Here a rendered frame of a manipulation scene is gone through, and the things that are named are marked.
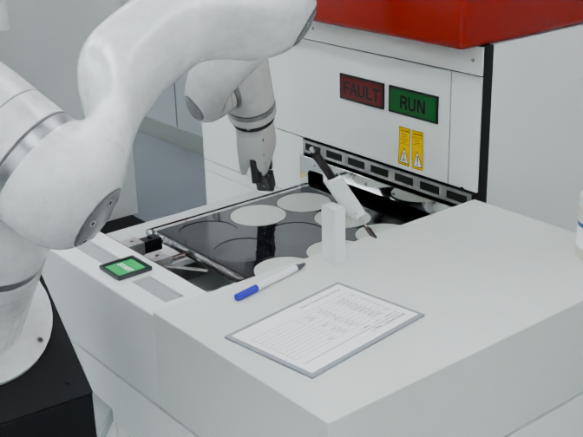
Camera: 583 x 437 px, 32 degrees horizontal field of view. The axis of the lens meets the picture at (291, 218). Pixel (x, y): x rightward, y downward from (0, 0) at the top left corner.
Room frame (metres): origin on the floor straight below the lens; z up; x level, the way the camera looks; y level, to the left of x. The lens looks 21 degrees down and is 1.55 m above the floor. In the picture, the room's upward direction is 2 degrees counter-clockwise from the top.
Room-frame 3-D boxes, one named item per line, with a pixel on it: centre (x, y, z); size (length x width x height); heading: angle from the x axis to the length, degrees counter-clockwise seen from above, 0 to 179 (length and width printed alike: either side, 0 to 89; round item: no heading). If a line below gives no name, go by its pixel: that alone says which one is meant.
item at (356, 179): (1.73, -0.16, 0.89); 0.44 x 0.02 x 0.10; 38
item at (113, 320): (1.42, 0.32, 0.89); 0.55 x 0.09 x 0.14; 38
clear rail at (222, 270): (1.48, 0.14, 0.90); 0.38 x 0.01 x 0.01; 38
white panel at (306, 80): (1.88, -0.06, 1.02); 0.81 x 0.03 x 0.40; 38
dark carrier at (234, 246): (1.59, -0.01, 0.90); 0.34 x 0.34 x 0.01; 38
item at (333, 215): (1.33, -0.07, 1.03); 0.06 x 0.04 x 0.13; 128
